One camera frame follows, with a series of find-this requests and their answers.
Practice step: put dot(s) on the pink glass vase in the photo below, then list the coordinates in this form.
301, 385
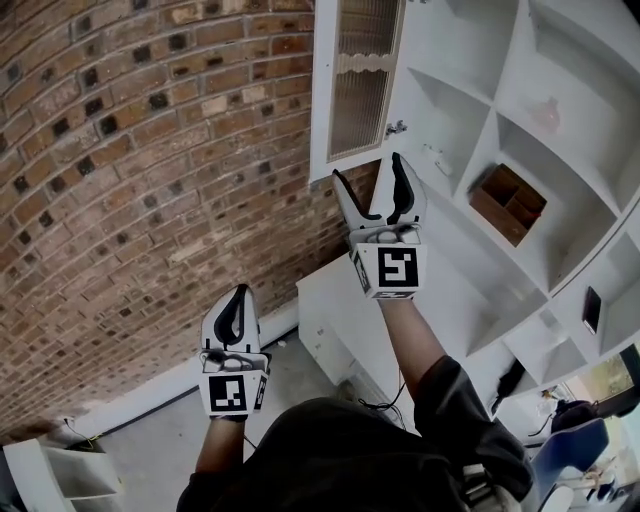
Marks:
546, 115

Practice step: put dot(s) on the blue chair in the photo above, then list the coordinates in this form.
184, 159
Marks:
570, 455

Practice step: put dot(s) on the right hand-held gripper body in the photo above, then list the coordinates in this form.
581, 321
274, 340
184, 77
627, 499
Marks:
395, 267

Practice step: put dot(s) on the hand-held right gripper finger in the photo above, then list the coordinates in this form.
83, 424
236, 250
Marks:
412, 200
350, 205

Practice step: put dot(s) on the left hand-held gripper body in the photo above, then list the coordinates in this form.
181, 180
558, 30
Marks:
230, 390

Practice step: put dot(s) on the white shelving unit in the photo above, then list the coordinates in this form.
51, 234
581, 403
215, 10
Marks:
500, 50

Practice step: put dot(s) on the black bag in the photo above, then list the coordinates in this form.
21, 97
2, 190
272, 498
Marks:
575, 412

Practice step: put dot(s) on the brown wooden organizer box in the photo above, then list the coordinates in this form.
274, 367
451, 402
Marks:
500, 210

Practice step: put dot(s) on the person's left forearm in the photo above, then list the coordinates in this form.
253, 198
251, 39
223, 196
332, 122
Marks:
220, 445

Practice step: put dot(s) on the white cabinet door ribbed glass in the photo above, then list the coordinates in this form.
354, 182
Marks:
360, 100

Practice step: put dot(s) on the person's dark shirt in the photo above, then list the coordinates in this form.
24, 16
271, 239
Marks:
325, 460

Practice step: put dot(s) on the metal door hinge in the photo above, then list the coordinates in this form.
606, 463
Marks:
395, 129

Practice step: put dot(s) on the person's right forearm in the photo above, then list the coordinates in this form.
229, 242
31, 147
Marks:
407, 345

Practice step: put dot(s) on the small white shelf unit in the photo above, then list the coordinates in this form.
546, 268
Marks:
30, 475

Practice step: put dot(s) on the black framed window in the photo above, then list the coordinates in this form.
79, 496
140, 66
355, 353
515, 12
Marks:
607, 372

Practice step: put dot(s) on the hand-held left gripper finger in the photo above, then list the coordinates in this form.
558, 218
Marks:
210, 325
247, 330

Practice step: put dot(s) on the white round stool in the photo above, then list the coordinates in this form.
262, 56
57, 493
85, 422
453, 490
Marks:
557, 500

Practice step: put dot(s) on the dark smartphone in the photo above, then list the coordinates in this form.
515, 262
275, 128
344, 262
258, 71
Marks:
592, 310

